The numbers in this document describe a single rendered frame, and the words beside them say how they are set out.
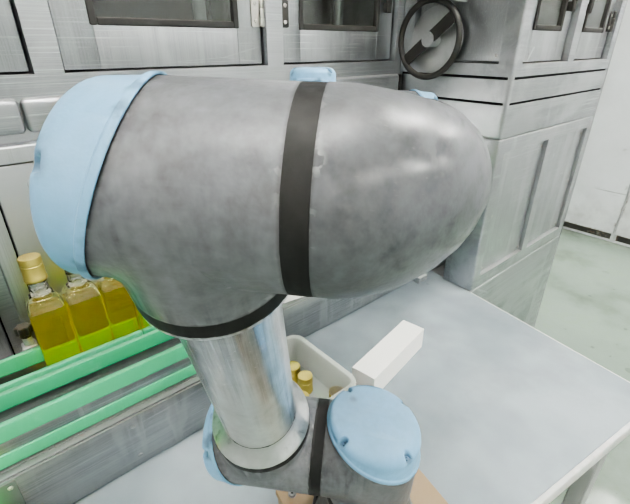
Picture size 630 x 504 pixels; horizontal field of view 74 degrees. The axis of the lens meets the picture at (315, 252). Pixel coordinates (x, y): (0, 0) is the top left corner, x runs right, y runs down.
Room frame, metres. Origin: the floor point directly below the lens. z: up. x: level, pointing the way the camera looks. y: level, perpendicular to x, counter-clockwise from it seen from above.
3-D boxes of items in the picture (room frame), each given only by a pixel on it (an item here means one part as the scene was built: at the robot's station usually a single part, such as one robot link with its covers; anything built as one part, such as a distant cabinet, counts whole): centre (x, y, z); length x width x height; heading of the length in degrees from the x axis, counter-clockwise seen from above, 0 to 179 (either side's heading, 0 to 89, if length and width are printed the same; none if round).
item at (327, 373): (0.70, 0.04, 0.80); 0.22 x 0.17 x 0.09; 41
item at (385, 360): (0.82, -0.19, 0.78); 0.24 x 0.06 x 0.06; 140
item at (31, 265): (0.62, 0.48, 1.14); 0.04 x 0.04 x 0.04
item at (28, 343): (0.65, 0.56, 0.94); 0.07 x 0.04 x 0.13; 41
